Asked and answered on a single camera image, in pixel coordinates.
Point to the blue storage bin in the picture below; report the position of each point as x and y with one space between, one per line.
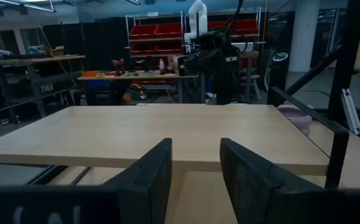
98 83

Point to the black-framed wooden shelf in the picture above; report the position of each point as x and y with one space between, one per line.
167 133

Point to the silver aluminium extrusion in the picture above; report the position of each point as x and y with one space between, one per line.
352 113

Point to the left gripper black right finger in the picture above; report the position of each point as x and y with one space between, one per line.
248 186

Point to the lavender bowl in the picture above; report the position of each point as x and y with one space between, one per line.
296 118

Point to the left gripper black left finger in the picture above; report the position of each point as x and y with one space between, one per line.
148 186

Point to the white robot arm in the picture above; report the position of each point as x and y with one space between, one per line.
196 18

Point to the black diagonal rig brace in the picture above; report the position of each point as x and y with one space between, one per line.
316 70

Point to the long red storage bin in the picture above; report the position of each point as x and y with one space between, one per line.
245 26

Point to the white stool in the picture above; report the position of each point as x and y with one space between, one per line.
254 85

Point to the black rig post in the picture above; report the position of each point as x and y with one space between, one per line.
349 46

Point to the red black power drill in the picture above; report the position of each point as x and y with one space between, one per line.
118 66

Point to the black cylindrical air purifier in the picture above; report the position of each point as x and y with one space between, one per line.
277 77

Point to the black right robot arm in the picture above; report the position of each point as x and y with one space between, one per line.
220 71

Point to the light wooden workbench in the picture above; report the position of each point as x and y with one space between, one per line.
136 76

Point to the white bottle red cap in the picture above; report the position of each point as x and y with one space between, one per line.
162 67

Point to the orange tray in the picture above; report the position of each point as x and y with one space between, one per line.
90 74

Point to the orange black shop vacuum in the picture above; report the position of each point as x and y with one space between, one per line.
136 93

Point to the brown cardboard box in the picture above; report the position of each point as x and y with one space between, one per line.
58 51

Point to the dark-framed wooden workbench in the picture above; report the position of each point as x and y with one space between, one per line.
36 59

